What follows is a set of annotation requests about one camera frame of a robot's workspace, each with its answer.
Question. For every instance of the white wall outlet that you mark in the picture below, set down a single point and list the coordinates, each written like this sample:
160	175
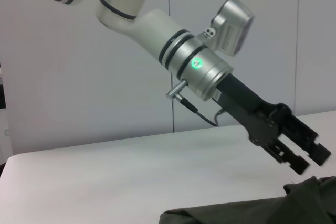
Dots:
7	132

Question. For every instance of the dark green FREE t-shirt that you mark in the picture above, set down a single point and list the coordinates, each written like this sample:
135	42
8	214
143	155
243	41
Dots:
262	213

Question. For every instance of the black background equipment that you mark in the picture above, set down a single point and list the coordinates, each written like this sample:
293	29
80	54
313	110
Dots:
2	95

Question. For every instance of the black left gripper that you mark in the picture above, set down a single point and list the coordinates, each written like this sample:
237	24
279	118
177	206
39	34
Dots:
252	113

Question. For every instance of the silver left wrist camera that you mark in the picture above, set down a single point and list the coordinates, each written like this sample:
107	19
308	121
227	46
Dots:
233	27

